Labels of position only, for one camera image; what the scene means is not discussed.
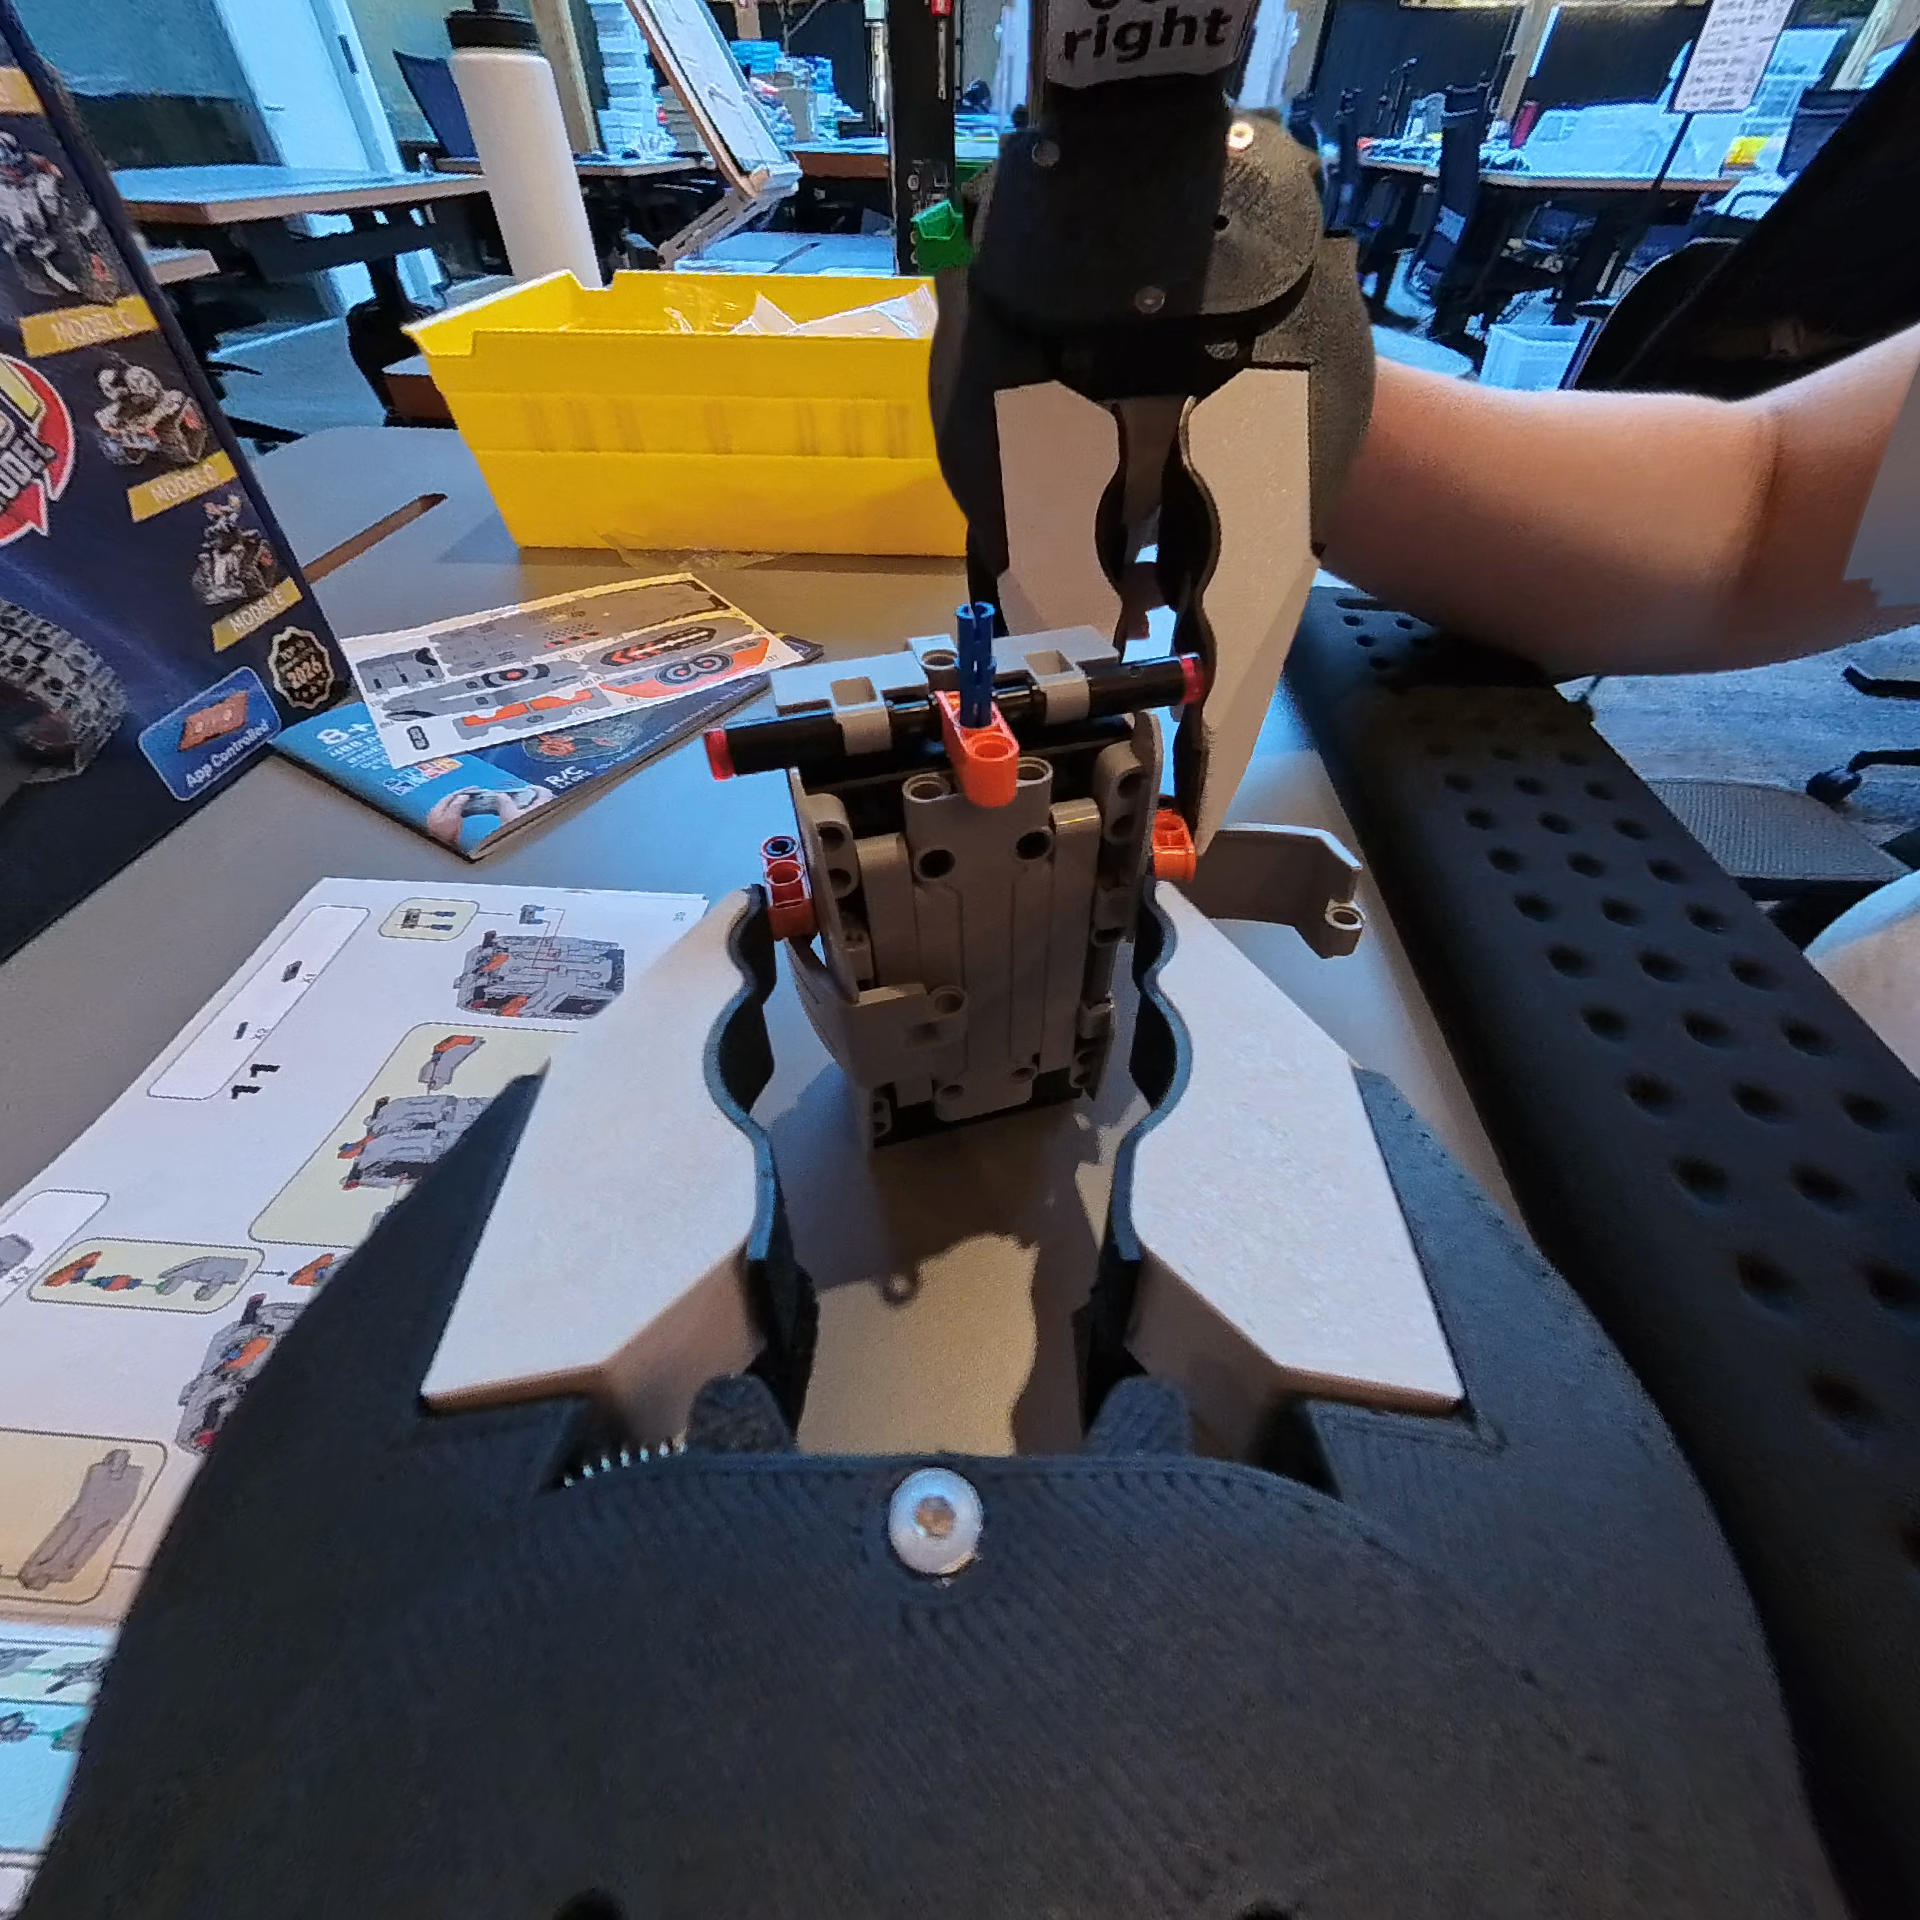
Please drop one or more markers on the grey desk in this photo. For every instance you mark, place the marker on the grey desk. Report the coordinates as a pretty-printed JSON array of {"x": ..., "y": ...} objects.
[{"x": 453, "y": 598}]

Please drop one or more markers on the clear plastic bag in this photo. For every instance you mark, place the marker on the clear plastic bag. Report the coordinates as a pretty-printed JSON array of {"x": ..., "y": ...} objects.
[{"x": 807, "y": 314}]

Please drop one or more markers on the blue manual booklet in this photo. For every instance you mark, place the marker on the blue manual booklet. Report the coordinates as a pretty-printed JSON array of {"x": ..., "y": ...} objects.
[{"x": 598, "y": 771}]

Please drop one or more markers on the grey brick robot assembly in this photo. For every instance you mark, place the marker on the grey brick robot assembly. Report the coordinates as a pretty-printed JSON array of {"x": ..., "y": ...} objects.
[{"x": 961, "y": 928}]

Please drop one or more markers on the tilted wooden board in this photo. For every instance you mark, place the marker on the tilted wooden board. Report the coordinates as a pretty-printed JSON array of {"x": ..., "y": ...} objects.
[{"x": 704, "y": 86}]

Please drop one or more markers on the grey background table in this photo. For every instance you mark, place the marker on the grey background table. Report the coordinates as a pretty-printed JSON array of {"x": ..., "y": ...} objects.
[{"x": 300, "y": 194}]

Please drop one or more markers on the black perforated plastic panel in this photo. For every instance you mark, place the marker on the black perforated plastic panel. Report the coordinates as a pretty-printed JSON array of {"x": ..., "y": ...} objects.
[{"x": 1650, "y": 1047}]

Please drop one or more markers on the open instruction booklet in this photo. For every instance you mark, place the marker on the open instruction booklet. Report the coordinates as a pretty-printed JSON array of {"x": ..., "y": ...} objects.
[{"x": 228, "y": 1082}]

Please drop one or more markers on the grey mesh office chair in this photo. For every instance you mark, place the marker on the grey mesh office chair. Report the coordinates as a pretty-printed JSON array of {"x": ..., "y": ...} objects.
[{"x": 1771, "y": 832}]

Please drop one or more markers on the black product box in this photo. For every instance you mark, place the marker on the black product box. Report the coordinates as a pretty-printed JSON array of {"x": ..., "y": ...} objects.
[{"x": 918, "y": 106}]

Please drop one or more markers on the person's right forearm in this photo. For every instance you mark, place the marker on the person's right forearm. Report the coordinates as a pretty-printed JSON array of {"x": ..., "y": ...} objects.
[{"x": 1575, "y": 479}]

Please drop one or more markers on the grey curved panel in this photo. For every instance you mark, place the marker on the grey curved panel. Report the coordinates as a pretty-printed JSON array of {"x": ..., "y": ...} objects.
[{"x": 1275, "y": 887}]

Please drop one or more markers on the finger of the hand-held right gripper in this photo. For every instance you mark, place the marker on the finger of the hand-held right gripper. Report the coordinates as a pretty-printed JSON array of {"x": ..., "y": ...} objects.
[
  {"x": 1267, "y": 529},
  {"x": 1047, "y": 509}
]

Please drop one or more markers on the yellow plastic bin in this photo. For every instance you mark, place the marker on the yellow plastic bin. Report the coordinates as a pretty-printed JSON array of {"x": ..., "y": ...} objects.
[{"x": 676, "y": 453}]

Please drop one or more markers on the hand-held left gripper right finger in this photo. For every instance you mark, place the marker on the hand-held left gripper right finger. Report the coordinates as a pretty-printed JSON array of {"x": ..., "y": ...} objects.
[{"x": 1275, "y": 1202}]

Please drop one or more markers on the green plastic bin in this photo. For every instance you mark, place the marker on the green plastic bin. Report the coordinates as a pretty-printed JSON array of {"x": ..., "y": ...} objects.
[{"x": 940, "y": 239}]

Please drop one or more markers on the blue robot kit box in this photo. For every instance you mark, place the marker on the blue robot kit box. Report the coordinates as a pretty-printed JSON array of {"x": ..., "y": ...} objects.
[{"x": 119, "y": 529}]

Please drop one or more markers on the white water bottle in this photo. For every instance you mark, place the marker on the white water bottle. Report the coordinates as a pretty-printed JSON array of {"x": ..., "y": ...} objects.
[{"x": 517, "y": 152}]

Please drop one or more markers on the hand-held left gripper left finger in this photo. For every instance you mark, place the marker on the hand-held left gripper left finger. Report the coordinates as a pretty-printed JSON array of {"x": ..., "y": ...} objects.
[{"x": 613, "y": 1202}]

